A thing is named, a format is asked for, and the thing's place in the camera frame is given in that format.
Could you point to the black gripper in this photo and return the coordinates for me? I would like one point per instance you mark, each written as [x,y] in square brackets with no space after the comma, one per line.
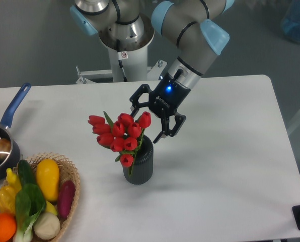
[168,97]

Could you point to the red tulip bouquet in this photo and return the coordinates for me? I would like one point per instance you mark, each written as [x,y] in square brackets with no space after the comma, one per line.
[124,136]

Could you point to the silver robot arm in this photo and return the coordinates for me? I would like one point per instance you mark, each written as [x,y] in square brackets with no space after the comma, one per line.
[188,25]

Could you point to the dark grey ribbed vase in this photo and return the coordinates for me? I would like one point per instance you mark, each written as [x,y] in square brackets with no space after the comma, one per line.
[142,168]

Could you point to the purple eggplant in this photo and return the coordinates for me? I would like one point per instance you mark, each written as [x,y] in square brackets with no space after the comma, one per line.
[65,198]

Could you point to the yellow squash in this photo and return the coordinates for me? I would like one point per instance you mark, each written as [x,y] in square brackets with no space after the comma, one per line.
[47,177]

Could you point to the small yellow lemon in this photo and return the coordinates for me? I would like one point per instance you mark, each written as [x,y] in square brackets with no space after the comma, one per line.
[51,208]

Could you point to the green cucumber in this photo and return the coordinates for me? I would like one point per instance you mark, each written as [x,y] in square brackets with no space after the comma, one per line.
[25,173]

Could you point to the blue translucent container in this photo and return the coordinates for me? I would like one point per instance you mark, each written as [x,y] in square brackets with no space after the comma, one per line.
[290,23]

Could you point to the green bok choy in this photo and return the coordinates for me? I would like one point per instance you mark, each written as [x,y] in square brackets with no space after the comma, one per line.
[29,205]

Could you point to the beige round bun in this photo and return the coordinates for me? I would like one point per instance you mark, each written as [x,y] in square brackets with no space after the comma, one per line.
[47,226]

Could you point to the brown bread roll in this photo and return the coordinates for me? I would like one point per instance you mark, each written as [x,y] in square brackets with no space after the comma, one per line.
[5,147]

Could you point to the yellow bell pepper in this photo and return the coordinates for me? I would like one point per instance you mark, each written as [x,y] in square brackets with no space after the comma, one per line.
[7,200]

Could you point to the orange fruit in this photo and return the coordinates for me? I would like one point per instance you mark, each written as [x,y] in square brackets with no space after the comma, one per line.
[7,226]

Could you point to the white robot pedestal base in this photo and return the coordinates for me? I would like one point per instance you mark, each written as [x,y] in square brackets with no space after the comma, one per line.
[127,47]

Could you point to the blue handled saucepan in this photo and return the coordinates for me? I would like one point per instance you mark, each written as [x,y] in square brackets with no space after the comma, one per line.
[14,157]

